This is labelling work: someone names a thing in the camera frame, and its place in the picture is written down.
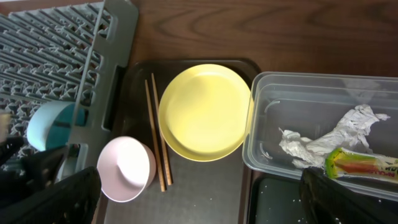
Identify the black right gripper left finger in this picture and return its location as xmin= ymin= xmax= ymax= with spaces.
xmin=1 ymin=167 xmax=101 ymax=224

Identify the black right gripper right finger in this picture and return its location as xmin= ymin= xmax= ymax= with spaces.
xmin=299 ymin=167 xmax=397 ymax=224

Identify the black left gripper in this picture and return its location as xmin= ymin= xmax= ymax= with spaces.
xmin=1 ymin=145 xmax=68 ymax=208

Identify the yellow orange snack wrapper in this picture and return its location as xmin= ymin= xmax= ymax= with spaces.
xmin=325 ymin=147 xmax=397 ymax=184

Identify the light blue bowl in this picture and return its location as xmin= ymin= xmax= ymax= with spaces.
xmin=27 ymin=101 xmax=75 ymax=151

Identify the pink white bowl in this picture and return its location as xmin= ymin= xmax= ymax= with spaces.
xmin=97 ymin=136 xmax=157 ymax=203

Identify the white paper napkin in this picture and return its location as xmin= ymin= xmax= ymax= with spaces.
xmin=279 ymin=105 xmax=390 ymax=169

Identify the wooden chopstick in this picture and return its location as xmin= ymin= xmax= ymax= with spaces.
xmin=145 ymin=80 xmax=166 ymax=192
xmin=150 ymin=72 xmax=174 ymax=187

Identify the yellow round plate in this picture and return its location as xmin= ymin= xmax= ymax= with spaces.
xmin=158 ymin=63 xmax=253 ymax=162

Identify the black waste tray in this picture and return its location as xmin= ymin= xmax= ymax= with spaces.
xmin=248 ymin=174 xmax=397 ymax=224

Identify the clear plastic waste bin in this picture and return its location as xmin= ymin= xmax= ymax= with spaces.
xmin=242 ymin=72 xmax=398 ymax=202

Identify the grey dishwasher rack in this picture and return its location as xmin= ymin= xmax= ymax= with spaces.
xmin=1 ymin=0 xmax=139 ymax=171

